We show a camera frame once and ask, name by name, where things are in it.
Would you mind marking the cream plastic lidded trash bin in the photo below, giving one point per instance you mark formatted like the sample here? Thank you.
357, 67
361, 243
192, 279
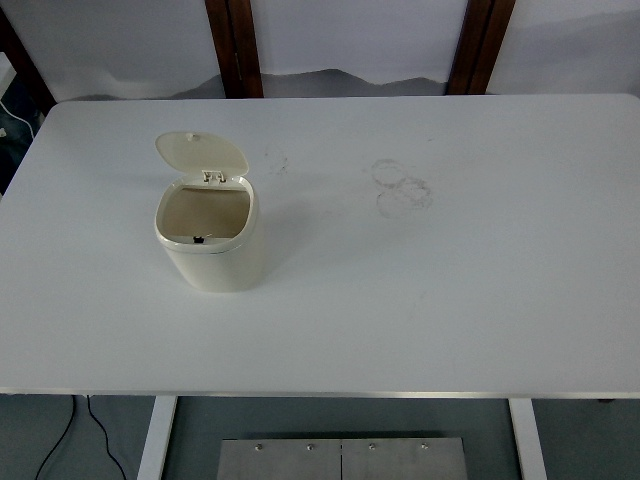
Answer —
220, 270

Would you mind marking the mountain painted screen panel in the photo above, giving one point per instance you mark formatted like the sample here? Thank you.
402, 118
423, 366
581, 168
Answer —
360, 35
575, 40
125, 40

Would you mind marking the grey metal plate with screws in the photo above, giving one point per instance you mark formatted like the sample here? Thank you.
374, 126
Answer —
300, 462

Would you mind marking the white table leg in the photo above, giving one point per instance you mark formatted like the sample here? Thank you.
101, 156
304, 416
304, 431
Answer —
155, 440
527, 440

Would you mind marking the brown wooden screen post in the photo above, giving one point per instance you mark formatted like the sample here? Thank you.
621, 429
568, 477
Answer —
240, 45
480, 45

